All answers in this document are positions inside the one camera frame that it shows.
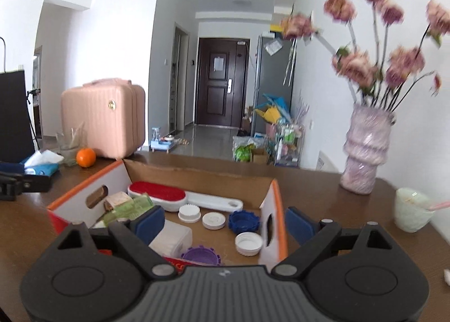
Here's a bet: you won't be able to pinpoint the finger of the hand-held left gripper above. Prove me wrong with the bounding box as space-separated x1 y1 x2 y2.
0 162 24 176
0 174 53 201

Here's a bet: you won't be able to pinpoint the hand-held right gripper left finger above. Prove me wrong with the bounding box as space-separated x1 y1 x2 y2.
56 205 178 281

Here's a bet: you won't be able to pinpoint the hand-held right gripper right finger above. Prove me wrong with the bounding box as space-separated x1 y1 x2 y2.
271 207 394 278

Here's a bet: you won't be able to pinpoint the green packet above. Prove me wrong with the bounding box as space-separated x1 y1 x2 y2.
93 195 155 229

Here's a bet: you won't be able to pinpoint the clear plastic container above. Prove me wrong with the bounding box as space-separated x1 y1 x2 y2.
148 220 193 257

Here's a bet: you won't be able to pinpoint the white serrated jar lid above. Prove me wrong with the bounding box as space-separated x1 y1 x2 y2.
178 203 202 224

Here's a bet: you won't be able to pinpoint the white screw bottle cap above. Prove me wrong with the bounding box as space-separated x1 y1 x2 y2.
235 232 263 256

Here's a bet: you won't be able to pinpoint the blue toothed cap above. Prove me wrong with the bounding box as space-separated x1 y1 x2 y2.
228 210 261 234

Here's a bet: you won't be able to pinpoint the purple toothed cap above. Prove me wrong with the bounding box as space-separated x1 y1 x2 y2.
181 245 224 267

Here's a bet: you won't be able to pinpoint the white round lid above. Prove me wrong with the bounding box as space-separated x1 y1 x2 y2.
202 212 226 230

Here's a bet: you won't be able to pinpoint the orange rimmed cardboard box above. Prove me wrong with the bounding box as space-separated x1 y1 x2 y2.
47 158 289 272

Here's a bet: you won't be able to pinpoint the blue tissue pack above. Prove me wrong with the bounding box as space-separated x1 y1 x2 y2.
21 149 64 178

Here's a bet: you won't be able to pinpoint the black tripod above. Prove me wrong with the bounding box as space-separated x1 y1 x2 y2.
26 88 42 148

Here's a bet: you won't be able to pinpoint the clear glass cup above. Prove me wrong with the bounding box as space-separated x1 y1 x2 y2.
56 123 87 167

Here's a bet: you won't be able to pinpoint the black panel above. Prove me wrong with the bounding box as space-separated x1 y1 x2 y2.
0 69 36 164

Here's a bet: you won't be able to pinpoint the orange fruit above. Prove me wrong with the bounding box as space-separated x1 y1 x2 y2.
76 148 96 168

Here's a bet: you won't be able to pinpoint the white board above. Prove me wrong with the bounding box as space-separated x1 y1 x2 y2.
317 151 336 172

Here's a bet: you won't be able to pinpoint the small open cardboard box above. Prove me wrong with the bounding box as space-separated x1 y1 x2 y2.
250 148 269 165

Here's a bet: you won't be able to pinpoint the blue pet feeder stand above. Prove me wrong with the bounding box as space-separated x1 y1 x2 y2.
150 127 176 152

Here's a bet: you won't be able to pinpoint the green plastic bag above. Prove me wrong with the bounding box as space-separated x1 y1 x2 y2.
234 142 257 162

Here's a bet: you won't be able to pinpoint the pink ribbed suitcase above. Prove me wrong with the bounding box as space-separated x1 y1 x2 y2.
60 78 146 160

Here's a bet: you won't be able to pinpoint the pink wavy vase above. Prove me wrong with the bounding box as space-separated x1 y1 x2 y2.
339 103 396 195

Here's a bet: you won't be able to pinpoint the purple dried stems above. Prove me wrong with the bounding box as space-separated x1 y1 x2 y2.
294 97 311 124

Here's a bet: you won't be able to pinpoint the pale green cup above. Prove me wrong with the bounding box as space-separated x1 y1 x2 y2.
394 187 437 233

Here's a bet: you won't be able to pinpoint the blue and yellow bags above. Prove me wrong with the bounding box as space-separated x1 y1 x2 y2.
255 94 292 124

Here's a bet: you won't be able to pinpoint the brown carton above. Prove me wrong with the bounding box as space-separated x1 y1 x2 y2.
242 107 254 133

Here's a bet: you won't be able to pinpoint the dark brown entrance door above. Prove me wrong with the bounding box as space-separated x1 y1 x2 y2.
195 37 250 128

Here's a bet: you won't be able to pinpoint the grey refrigerator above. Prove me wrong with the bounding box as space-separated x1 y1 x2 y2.
254 35 298 133

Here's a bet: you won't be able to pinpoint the pink dried flower bouquet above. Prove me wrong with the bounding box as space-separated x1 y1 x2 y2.
279 0 450 111

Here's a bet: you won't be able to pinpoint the red lint brush white handle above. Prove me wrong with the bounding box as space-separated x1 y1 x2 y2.
127 181 244 213

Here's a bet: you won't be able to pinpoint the wire storage rack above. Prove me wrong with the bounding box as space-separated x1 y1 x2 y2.
269 121 305 167

